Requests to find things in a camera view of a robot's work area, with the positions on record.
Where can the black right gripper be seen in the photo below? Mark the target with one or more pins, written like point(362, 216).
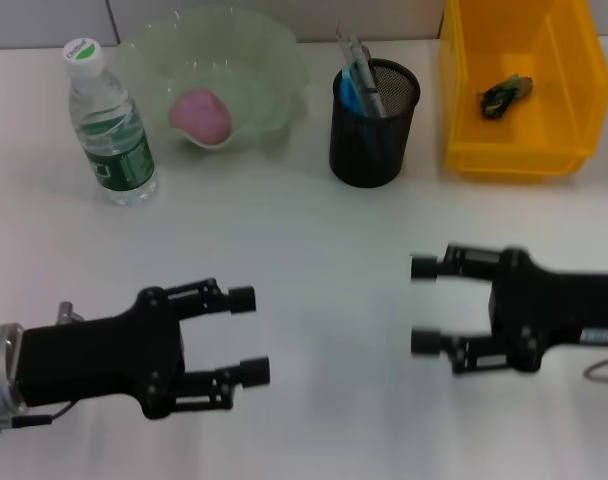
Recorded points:
point(554, 310)

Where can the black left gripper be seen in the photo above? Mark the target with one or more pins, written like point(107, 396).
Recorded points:
point(99, 360)

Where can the blue scissors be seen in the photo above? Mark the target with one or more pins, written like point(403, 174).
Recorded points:
point(349, 97)

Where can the green silver plastic wrapper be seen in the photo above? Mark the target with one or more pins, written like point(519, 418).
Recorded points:
point(504, 95)

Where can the clear water bottle green label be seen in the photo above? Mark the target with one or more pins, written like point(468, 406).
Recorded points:
point(119, 150)

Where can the silver ballpoint pen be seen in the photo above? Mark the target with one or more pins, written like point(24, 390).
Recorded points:
point(366, 70)

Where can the transparent plastic ruler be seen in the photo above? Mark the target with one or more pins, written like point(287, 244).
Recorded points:
point(345, 45)

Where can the black mesh pen holder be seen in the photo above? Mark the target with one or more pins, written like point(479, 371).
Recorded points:
point(369, 150)

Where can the green translucent fruit bowl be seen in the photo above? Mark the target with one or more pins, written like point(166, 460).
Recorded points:
point(264, 60)

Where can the yellow plastic bin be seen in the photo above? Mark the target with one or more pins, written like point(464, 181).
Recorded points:
point(534, 130)

